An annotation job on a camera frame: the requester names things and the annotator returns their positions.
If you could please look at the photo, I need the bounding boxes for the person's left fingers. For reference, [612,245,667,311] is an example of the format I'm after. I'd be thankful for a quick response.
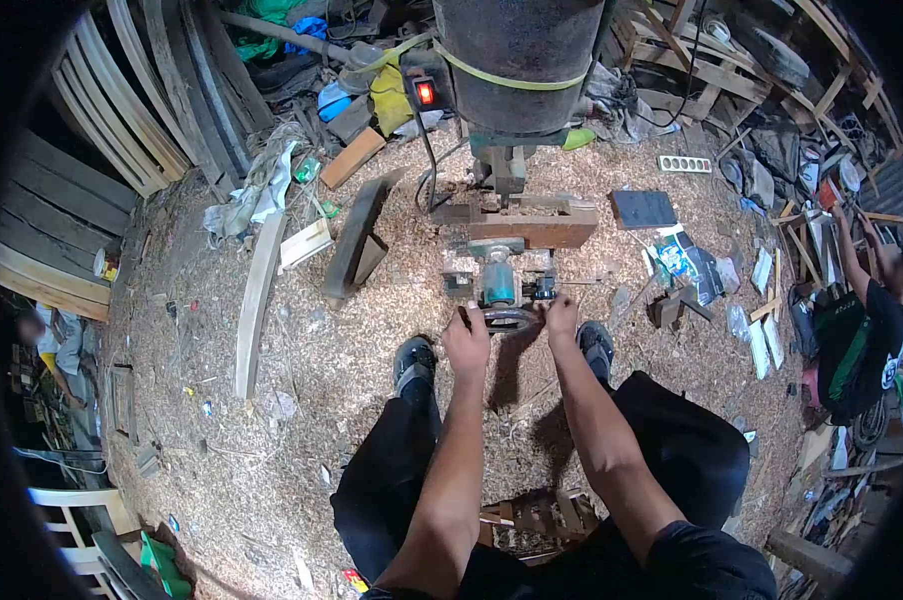
[441,301,477,340]

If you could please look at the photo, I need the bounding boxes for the person's body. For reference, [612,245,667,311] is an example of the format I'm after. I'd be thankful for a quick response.
[361,519,780,600]

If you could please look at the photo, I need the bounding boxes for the person's legs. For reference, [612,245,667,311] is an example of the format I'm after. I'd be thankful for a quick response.
[330,321,753,594]

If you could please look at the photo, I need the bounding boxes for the long curved pale wooden plank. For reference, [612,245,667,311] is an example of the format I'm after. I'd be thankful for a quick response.
[234,211,288,401]

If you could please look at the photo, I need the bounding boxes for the orange-brown wooden block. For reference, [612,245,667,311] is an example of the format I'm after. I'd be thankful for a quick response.
[319,126,387,191]

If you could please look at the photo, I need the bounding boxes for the wooden stool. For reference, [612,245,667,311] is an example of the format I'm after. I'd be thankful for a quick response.
[477,487,601,567]

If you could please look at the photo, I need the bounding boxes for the grey crumpled cloth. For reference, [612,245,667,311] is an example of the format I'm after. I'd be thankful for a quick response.
[202,138,303,243]

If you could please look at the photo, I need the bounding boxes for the dark wooden beam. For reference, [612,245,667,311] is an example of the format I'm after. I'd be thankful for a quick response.
[321,166,409,301]

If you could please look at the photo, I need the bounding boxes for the white power strip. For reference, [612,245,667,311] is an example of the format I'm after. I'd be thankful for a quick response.
[657,154,714,174]

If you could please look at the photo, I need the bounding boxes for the brown wooden workpiece block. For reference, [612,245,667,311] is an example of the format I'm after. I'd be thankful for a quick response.
[430,193,600,251]

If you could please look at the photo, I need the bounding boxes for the woodworking machine with drum motor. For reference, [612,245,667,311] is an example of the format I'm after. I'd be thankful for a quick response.
[402,0,618,312]

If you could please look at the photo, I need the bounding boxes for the stack of dark planks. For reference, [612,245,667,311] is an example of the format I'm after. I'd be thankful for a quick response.
[0,129,139,322]

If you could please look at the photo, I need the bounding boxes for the person's left hand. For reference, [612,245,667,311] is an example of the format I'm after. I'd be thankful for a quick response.
[441,301,492,381]

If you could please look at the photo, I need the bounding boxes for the small pale wooden board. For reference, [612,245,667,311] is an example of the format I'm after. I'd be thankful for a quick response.
[279,218,335,272]

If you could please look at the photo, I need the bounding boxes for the dark square board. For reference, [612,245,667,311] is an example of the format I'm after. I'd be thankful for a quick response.
[609,189,679,231]

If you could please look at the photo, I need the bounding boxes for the stack of curved wooden slats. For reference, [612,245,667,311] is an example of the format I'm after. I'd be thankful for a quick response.
[50,0,254,200]

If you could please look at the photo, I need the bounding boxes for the white chair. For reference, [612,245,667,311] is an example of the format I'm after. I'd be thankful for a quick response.
[27,487,141,600]

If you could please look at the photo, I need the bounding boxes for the person's right hand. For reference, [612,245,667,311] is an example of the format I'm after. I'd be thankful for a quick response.
[544,290,581,348]

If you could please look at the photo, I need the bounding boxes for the dark metal handwheel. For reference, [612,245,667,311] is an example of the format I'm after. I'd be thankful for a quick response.
[459,303,550,336]

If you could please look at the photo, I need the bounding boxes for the blue and white plastic bag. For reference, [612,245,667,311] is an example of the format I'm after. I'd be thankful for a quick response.
[642,223,726,307]

